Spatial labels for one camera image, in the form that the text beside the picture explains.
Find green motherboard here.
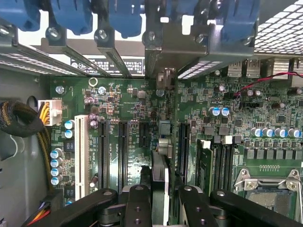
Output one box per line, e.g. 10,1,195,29
49,75,303,227

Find metal expansion slot cover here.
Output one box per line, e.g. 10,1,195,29
45,26,111,78
0,20,80,77
94,27,133,79

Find black RAM slot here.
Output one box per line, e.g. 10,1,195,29
213,136,225,191
222,135,235,190

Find red and black wire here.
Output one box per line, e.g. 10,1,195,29
233,70,303,98

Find white power connector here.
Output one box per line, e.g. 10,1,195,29
37,99,63,127

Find black open PC case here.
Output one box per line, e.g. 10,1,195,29
0,0,303,227

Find short black expansion slot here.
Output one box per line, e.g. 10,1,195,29
139,122,151,149

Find metal CPU socket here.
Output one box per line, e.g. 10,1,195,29
233,167,303,222

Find green RAM stick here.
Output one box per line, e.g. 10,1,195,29
196,139,214,192

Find red and yellow wires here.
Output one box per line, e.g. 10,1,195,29
25,201,52,227

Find white expansion slot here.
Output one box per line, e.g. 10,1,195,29
74,114,90,201

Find black sleeved wire bundle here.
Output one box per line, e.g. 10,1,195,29
0,100,53,192

